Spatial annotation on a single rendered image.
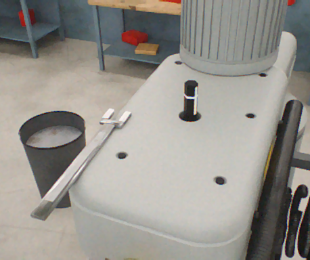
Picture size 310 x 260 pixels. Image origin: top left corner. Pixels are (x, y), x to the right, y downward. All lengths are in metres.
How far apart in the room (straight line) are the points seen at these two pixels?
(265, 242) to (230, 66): 0.34
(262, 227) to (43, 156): 2.35
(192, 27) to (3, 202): 2.81
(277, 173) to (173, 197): 0.24
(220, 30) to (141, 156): 0.30
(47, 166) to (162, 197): 2.42
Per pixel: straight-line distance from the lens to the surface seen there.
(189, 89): 0.62
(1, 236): 3.15
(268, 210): 0.62
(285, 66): 1.19
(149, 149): 0.57
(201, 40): 0.76
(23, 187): 3.47
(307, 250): 1.08
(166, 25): 5.38
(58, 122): 3.19
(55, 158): 2.83
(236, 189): 0.52
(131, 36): 5.19
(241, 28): 0.74
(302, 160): 1.01
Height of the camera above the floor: 2.24
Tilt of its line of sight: 34 degrees down
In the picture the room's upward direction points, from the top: 2 degrees counter-clockwise
